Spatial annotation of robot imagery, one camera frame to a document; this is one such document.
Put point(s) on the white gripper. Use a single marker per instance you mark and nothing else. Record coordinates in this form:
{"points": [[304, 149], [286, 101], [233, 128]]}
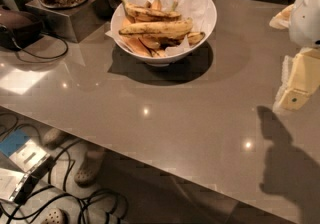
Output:
{"points": [[306, 18]]}

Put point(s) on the large spotted banana front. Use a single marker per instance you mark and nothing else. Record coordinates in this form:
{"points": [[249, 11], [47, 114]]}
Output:
{"points": [[170, 29]]}

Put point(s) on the small banana right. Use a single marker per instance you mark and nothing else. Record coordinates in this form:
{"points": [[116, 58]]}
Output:
{"points": [[195, 37]]}

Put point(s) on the white ceramic bowl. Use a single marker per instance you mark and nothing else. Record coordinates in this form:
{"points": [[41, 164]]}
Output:
{"points": [[200, 18]]}

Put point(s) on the spotted banana rear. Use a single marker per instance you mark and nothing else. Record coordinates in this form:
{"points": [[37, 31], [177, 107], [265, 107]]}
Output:
{"points": [[147, 15]]}

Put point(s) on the orange banana lower left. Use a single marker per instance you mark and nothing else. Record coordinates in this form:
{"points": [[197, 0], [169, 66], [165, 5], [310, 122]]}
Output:
{"points": [[135, 45]]}

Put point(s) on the beige clog shoe middle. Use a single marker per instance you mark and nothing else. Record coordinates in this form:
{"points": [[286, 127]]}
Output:
{"points": [[90, 168]]}

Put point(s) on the beige clog shoe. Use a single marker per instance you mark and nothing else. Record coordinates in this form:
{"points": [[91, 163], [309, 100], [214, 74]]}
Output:
{"points": [[90, 168], [53, 137], [55, 216]]}

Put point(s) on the beige clog shoe upper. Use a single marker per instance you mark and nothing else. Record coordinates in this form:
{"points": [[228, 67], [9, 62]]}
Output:
{"points": [[53, 137]]}

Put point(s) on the dark round appliance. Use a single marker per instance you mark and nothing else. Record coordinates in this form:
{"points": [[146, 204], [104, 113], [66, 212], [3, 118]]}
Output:
{"points": [[18, 29]]}

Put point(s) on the grey electronics box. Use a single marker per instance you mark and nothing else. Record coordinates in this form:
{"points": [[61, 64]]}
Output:
{"points": [[32, 163]]}

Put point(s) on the blue paper sheet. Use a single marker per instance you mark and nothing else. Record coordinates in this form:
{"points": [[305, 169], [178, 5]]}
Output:
{"points": [[13, 142]]}

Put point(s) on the beige clog shoe bottom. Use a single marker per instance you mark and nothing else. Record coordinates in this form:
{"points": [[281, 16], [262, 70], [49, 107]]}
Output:
{"points": [[55, 216]]}

